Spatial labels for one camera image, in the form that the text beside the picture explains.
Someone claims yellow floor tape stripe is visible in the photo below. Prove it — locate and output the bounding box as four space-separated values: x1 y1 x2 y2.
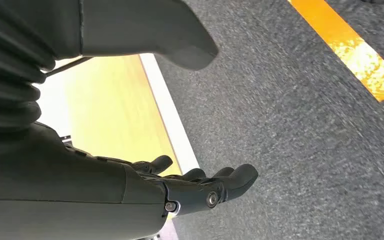
288 0 384 103

